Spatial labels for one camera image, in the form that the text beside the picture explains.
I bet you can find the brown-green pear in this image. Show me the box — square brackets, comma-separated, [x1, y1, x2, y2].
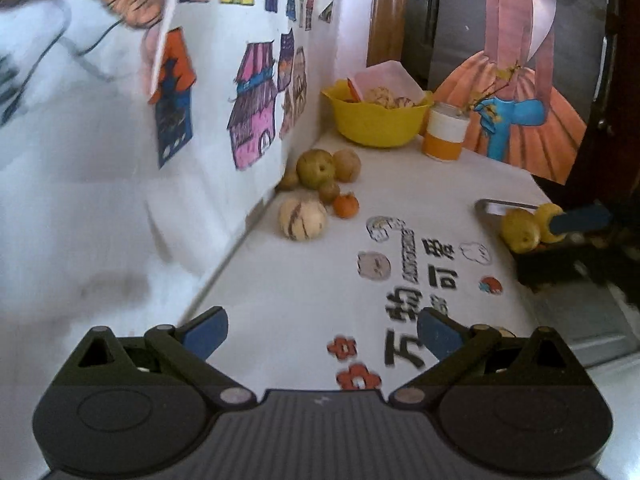
[500, 208, 540, 254]

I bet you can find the yellow lemon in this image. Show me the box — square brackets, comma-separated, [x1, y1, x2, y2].
[534, 203, 565, 244]

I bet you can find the metal tray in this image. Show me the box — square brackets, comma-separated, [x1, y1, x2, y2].
[474, 198, 639, 367]

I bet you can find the white and orange cup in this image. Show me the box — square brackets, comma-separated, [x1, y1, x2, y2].
[422, 103, 470, 162]

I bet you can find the tan striped melon near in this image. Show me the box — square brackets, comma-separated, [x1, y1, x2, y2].
[278, 198, 329, 242]

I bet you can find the tan striped melon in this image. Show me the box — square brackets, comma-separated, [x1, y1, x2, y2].
[278, 198, 329, 242]
[333, 148, 361, 183]

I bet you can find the painting of woman in dress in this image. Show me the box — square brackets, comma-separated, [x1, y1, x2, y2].
[401, 0, 608, 183]

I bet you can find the orange tangerine far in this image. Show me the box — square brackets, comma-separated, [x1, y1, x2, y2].
[332, 193, 360, 219]

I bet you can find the small kiwi left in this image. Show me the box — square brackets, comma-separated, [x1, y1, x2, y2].
[276, 170, 299, 192]

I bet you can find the small kiwi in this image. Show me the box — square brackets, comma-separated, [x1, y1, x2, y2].
[318, 180, 341, 205]
[276, 170, 299, 192]

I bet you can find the paper with house drawings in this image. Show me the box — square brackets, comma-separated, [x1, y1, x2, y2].
[1, 0, 335, 274]

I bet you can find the small kiwi front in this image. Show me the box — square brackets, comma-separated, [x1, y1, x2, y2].
[318, 180, 341, 205]

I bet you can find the large green pear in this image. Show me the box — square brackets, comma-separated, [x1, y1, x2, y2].
[296, 148, 335, 190]

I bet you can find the tan striped melon far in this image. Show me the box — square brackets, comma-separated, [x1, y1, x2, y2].
[333, 148, 361, 183]

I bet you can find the pink plastic lid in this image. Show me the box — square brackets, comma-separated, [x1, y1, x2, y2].
[347, 61, 424, 104]

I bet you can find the yellow plastic bowl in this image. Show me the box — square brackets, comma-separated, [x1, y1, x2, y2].
[322, 79, 434, 148]

